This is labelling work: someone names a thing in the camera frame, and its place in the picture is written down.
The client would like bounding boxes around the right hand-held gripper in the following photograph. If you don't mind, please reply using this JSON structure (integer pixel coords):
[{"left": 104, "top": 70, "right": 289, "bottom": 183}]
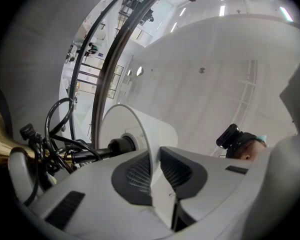
[{"left": 279, "top": 56, "right": 300, "bottom": 136}]

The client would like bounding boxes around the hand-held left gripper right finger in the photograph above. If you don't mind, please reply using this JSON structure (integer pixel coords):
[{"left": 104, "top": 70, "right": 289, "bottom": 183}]
[{"left": 159, "top": 145, "right": 252, "bottom": 233}]

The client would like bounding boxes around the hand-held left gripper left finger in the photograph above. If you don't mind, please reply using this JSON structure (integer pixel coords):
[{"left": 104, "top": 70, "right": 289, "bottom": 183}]
[{"left": 29, "top": 148, "right": 175, "bottom": 240}]

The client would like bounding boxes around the person's head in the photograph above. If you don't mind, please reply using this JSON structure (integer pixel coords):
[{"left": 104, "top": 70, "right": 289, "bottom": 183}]
[{"left": 226, "top": 133, "right": 270, "bottom": 163}]

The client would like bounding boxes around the row of ceiling light strips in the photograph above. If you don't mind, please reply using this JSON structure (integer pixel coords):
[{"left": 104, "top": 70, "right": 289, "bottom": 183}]
[{"left": 170, "top": 0, "right": 294, "bottom": 33}]

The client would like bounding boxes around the black head-mounted camera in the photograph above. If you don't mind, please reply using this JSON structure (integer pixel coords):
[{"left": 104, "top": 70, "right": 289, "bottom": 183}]
[{"left": 215, "top": 123, "right": 257, "bottom": 150}]

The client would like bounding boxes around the white ceiling cable tray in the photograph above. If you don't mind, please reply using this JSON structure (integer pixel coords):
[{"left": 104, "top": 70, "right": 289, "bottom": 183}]
[{"left": 233, "top": 58, "right": 259, "bottom": 126}]

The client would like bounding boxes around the thin black curved frame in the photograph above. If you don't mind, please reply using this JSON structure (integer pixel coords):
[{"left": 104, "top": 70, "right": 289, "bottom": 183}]
[{"left": 69, "top": 0, "right": 132, "bottom": 141}]

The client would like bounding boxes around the thick dark curved frame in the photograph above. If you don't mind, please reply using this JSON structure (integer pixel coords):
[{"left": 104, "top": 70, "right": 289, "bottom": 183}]
[{"left": 90, "top": 0, "right": 177, "bottom": 146}]

